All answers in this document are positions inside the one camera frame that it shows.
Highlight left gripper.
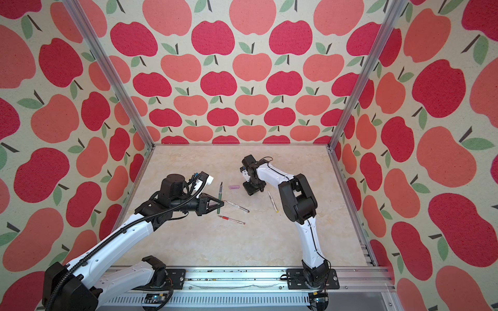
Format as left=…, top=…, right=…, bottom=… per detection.
left=172, top=192, right=224, bottom=216

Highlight green pen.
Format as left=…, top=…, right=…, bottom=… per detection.
left=217, top=182, right=223, bottom=215

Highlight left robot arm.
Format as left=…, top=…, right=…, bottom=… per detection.
left=41, top=172, right=224, bottom=310

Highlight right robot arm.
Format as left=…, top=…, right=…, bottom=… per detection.
left=240, top=155, right=330, bottom=289

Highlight white pen yellow tip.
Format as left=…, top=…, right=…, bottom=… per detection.
left=268, top=192, right=279, bottom=213

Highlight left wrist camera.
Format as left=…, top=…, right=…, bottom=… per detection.
left=194, top=171, right=213, bottom=190

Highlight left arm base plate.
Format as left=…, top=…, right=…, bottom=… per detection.
left=135, top=268, right=186, bottom=292

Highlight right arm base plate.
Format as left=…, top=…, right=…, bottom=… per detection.
left=281, top=268, right=341, bottom=291

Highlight white slotted cable duct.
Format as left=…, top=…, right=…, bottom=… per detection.
left=105, top=292, right=310, bottom=308

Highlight aluminium front rail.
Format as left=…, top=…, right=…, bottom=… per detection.
left=167, top=266, right=396, bottom=292

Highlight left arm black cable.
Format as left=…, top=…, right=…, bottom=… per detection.
left=46, top=176, right=207, bottom=311

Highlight right aluminium corner post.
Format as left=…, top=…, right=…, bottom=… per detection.
left=327, top=0, right=408, bottom=153

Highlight aluminium corner post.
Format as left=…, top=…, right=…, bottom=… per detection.
left=327, top=0, right=408, bottom=153
left=62, top=0, right=155, bottom=150

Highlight left aluminium corner post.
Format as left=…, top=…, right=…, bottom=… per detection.
left=62, top=0, right=155, bottom=150

